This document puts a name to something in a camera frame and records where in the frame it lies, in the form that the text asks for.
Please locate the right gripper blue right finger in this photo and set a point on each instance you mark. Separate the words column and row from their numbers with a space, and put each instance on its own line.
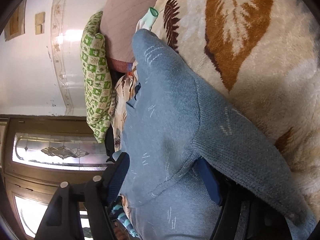
column 209, row 180

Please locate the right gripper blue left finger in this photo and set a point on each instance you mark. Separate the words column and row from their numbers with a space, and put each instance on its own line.
column 122, row 163

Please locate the light blue knit sweater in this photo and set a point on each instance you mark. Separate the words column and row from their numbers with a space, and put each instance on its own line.
column 176, row 118

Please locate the striped blue sock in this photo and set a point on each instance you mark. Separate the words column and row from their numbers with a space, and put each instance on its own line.
column 119, row 214

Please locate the black cloth on bed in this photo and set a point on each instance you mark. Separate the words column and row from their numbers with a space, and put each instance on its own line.
column 109, row 144

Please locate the green checkered pillow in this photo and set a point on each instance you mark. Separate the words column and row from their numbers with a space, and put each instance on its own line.
column 97, row 77

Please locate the small foil packet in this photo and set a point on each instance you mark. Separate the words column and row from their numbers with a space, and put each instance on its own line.
column 130, row 68

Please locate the leaf pattern beige blanket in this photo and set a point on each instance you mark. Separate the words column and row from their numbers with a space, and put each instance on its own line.
column 263, row 55

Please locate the pink quilted pillow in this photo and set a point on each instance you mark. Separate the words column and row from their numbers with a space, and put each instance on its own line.
column 118, row 25

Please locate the beige wall switches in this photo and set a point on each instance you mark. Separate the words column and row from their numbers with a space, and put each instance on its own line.
column 39, row 23

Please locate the wall electrical panel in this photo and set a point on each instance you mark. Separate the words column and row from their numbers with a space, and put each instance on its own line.
column 16, row 24

